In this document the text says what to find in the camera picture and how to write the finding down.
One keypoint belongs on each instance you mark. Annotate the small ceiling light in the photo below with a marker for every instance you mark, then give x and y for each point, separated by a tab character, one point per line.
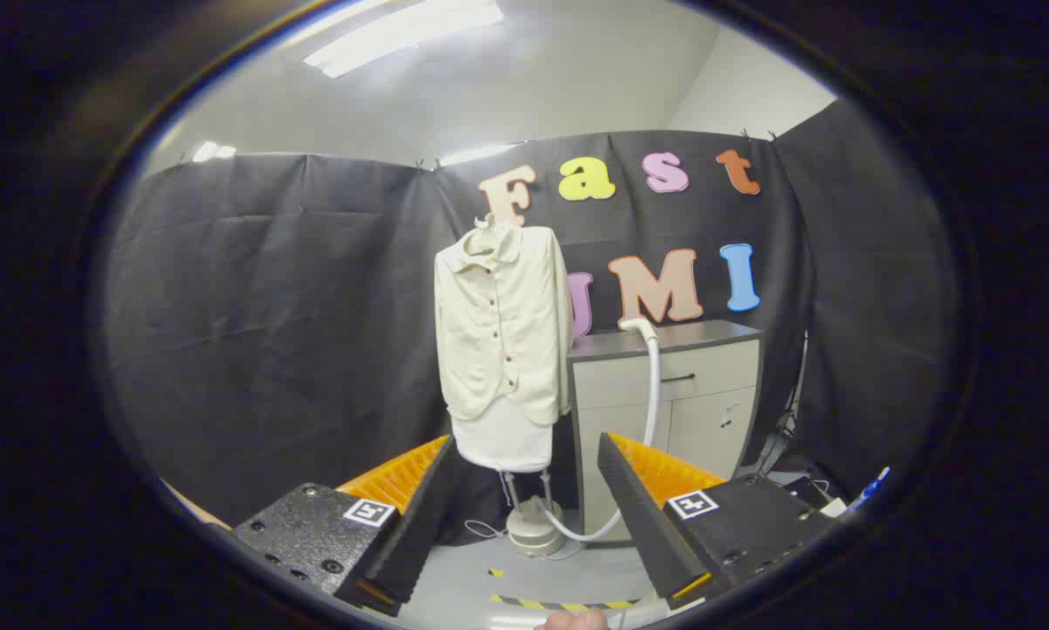
213	151

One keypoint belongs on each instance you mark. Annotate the white steamer ironing board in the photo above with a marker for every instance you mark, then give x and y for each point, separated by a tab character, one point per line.
502	444

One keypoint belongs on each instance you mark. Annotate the cream button shirt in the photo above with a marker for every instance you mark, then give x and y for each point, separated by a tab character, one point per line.
498	332

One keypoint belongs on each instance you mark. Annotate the white garment steamer head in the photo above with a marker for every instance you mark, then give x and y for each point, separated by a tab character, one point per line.
639	326

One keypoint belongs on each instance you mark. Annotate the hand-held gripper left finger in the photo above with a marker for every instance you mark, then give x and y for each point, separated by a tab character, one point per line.
419	525

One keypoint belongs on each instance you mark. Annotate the garment steamer base with pole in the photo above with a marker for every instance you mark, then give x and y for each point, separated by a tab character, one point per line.
533	529

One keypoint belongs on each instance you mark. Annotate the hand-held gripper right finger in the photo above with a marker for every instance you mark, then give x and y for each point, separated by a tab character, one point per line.
642	516

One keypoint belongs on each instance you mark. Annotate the blue pen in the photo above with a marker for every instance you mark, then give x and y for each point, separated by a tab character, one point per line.
870	490

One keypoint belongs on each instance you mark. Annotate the yellow black floor tape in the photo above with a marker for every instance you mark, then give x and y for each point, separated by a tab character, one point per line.
559	604

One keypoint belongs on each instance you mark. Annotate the grey cabinet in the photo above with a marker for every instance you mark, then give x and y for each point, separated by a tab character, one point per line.
708	385

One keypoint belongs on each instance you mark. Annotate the white clothes hanger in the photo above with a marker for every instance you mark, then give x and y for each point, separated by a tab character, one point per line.
486	223

